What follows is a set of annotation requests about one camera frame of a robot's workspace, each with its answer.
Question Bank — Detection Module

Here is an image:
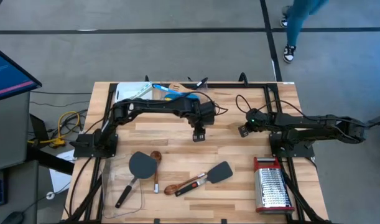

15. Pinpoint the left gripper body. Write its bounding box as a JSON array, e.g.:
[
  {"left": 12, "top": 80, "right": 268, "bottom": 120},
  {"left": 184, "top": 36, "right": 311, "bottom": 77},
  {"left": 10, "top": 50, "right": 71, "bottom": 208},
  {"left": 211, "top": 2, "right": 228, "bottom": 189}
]
[{"left": 192, "top": 100, "right": 217, "bottom": 129}]

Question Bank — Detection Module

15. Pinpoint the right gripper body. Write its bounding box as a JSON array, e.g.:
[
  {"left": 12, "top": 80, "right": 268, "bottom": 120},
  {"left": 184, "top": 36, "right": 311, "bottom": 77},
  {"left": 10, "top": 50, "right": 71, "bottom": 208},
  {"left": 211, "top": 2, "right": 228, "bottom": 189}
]
[{"left": 246, "top": 108, "right": 273, "bottom": 128}]

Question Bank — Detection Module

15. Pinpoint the black slotted spoon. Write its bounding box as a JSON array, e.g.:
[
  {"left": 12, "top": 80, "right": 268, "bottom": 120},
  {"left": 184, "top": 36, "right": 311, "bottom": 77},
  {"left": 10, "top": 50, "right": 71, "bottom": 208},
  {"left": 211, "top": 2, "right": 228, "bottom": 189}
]
[{"left": 194, "top": 77, "right": 209, "bottom": 91}]

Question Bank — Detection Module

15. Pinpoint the light wooden slotted spatula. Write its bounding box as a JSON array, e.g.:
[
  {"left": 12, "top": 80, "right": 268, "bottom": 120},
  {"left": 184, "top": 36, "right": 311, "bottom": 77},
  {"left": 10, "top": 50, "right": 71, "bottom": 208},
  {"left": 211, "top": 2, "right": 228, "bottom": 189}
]
[{"left": 167, "top": 82, "right": 198, "bottom": 94}]

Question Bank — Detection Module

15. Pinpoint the long blue silicone spatula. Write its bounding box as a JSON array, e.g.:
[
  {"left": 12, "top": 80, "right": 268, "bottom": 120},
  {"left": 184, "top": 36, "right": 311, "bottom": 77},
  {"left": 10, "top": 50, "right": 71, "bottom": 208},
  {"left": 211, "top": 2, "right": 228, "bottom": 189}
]
[{"left": 152, "top": 83, "right": 184, "bottom": 97}]

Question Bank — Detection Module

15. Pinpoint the knife pale green handle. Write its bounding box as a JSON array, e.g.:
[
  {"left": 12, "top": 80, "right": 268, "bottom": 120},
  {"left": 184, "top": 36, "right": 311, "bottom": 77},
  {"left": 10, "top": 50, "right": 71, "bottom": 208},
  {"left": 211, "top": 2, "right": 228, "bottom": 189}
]
[{"left": 132, "top": 86, "right": 154, "bottom": 100}]

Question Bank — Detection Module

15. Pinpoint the black round-head turner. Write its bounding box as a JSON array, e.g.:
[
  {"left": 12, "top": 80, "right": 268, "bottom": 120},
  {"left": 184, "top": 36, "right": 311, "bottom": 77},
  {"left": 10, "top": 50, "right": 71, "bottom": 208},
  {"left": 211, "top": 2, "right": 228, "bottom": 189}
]
[{"left": 114, "top": 151, "right": 158, "bottom": 209}]

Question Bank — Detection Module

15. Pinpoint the clear plastic bin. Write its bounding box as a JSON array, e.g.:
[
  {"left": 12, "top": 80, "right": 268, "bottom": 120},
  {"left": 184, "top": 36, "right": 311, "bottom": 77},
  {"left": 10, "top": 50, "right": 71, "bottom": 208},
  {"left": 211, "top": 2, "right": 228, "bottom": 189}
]
[
  {"left": 101, "top": 155, "right": 146, "bottom": 218},
  {"left": 152, "top": 80, "right": 213, "bottom": 105}
]

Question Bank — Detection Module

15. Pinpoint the black square turner red trim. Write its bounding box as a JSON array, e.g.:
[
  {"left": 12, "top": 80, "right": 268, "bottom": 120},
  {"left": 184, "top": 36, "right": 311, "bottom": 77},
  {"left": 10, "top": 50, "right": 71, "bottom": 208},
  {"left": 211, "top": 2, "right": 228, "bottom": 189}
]
[{"left": 174, "top": 161, "right": 234, "bottom": 198}]

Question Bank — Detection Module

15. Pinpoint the red steel box grater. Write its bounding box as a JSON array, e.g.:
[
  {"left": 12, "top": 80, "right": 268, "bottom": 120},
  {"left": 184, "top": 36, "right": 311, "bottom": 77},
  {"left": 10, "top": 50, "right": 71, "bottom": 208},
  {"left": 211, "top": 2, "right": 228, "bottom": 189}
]
[{"left": 253, "top": 156, "right": 295, "bottom": 215}]

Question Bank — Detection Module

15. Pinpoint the white plastic bin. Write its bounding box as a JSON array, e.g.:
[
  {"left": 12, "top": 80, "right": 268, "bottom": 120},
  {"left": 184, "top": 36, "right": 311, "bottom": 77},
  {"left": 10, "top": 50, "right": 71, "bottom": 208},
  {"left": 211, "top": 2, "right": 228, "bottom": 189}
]
[{"left": 114, "top": 81, "right": 154, "bottom": 103}]

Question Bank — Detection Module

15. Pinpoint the reddish wooden spoon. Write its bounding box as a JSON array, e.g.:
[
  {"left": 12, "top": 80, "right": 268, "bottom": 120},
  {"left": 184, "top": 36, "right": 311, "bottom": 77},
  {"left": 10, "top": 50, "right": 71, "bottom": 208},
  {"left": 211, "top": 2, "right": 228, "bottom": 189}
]
[{"left": 163, "top": 172, "right": 207, "bottom": 196}]

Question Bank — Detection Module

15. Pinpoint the dark wooden spoon silver tip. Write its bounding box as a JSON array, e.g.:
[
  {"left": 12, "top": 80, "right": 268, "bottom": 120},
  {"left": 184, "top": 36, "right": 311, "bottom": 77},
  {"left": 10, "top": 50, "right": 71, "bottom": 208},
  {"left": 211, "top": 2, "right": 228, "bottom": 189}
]
[{"left": 149, "top": 150, "right": 163, "bottom": 194}]

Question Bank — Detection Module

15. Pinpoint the person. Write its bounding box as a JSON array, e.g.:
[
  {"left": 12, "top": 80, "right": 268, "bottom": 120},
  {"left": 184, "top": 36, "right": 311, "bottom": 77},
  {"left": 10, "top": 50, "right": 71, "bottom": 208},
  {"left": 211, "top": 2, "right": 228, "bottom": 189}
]
[{"left": 279, "top": 0, "right": 330, "bottom": 65}]

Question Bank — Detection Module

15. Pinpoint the white paper sheet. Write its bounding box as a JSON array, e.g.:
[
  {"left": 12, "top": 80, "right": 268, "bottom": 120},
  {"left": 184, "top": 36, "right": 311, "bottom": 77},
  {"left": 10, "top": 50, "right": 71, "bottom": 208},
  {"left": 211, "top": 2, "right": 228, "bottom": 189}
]
[{"left": 49, "top": 149, "right": 76, "bottom": 194}]

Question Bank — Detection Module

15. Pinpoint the computer monitor blue screen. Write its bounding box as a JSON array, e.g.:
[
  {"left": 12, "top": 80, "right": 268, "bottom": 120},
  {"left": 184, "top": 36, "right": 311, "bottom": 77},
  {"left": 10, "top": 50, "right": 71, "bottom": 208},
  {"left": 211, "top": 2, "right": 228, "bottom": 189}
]
[{"left": 0, "top": 42, "right": 43, "bottom": 104}]

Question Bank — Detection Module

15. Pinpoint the black computer mouse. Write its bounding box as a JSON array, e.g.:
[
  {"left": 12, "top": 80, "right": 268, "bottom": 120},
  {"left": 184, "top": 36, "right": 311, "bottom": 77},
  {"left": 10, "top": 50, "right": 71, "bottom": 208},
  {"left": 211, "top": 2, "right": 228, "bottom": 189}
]
[{"left": 1, "top": 211, "right": 25, "bottom": 224}]

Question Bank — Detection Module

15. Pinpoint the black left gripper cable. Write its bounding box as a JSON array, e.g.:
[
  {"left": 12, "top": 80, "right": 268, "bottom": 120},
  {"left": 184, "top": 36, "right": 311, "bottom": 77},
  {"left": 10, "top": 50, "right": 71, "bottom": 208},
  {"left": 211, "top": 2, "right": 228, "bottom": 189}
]
[{"left": 164, "top": 91, "right": 229, "bottom": 116}]

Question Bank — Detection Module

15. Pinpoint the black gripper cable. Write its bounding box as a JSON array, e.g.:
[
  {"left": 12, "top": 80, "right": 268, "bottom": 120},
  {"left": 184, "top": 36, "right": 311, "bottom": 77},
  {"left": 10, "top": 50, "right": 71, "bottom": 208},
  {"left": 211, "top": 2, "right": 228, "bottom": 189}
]
[
  {"left": 164, "top": 91, "right": 229, "bottom": 116},
  {"left": 234, "top": 94, "right": 307, "bottom": 118}
]

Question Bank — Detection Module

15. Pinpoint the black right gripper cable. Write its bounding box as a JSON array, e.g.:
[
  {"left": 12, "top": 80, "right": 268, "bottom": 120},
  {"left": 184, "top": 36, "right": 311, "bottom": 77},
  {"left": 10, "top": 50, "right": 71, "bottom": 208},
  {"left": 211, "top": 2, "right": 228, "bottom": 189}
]
[{"left": 234, "top": 94, "right": 307, "bottom": 118}]

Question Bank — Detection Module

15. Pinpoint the black aluminium table frame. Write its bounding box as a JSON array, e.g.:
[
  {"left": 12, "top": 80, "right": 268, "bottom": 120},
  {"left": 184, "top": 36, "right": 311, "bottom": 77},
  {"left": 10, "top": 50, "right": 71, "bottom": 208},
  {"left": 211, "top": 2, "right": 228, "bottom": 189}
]
[{"left": 62, "top": 81, "right": 333, "bottom": 224}]

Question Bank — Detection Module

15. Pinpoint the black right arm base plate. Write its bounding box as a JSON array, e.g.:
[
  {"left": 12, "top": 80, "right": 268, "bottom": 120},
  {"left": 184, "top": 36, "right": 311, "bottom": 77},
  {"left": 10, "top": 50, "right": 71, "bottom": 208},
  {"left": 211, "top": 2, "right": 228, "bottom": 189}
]
[{"left": 269, "top": 133, "right": 315, "bottom": 159}]

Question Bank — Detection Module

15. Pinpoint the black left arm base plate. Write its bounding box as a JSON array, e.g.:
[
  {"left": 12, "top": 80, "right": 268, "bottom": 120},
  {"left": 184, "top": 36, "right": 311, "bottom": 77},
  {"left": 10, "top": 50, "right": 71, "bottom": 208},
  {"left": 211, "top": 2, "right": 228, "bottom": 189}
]
[{"left": 70, "top": 133, "right": 119, "bottom": 159}]

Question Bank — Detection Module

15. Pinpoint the yellow cable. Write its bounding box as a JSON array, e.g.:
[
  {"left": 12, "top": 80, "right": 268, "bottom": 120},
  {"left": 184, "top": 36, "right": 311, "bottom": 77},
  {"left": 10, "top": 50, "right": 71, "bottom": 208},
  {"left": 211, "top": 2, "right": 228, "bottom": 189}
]
[{"left": 27, "top": 111, "right": 81, "bottom": 147}]

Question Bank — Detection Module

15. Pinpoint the thin black floor cable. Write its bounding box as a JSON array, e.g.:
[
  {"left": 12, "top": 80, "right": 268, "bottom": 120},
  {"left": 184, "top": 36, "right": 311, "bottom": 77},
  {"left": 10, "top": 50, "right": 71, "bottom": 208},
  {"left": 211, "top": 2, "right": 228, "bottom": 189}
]
[{"left": 29, "top": 100, "right": 91, "bottom": 108}]

